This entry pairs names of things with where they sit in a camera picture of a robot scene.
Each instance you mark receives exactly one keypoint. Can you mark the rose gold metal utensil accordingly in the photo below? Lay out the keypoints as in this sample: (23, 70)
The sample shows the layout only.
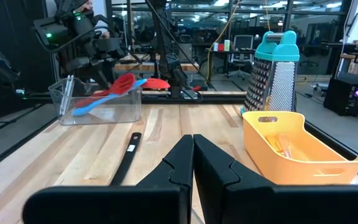
(284, 146)

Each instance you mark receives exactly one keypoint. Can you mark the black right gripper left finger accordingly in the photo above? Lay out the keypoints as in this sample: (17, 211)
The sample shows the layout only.
(154, 202)

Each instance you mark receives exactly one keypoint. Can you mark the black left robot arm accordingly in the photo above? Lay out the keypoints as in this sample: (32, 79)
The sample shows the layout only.
(174, 74)

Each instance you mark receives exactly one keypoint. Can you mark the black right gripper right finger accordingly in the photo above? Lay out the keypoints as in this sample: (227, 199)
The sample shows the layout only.
(244, 202)

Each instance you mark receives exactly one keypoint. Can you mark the yellow plastic bin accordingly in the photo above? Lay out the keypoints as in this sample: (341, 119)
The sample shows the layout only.
(291, 174)

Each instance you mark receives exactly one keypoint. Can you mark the wooden workbench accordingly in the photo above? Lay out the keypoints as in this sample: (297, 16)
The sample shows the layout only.
(191, 67)

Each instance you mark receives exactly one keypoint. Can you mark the clear plastic bin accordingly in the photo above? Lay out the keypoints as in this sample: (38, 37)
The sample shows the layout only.
(120, 112)

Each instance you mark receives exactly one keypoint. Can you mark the grey office chair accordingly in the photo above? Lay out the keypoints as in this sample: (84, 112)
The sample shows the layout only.
(242, 43)

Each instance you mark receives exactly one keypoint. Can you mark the red silicone spoon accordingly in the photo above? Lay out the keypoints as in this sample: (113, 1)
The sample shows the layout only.
(155, 84)

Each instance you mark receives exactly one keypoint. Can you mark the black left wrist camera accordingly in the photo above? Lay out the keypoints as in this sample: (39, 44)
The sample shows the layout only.
(54, 37)

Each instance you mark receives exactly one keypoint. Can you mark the green cup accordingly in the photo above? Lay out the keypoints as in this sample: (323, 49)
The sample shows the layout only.
(227, 45)

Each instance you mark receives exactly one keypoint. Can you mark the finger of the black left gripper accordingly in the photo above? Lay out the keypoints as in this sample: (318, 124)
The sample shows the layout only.
(104, 79)

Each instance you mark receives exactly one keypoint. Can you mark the computer tower with blue lights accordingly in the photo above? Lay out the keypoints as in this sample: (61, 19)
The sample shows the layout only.
(340, 99)

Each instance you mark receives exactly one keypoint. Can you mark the small red object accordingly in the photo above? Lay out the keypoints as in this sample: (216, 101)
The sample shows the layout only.
(197, 88)

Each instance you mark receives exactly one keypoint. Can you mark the light blue silicone spoon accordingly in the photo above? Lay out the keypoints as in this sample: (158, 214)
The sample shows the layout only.
(89, 109)

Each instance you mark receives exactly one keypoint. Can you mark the small orange plastic piece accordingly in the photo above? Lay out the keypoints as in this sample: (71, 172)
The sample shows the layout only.
(273, 143)

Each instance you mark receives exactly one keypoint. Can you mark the black silicone spoon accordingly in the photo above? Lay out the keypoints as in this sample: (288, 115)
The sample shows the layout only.
(124, 165)

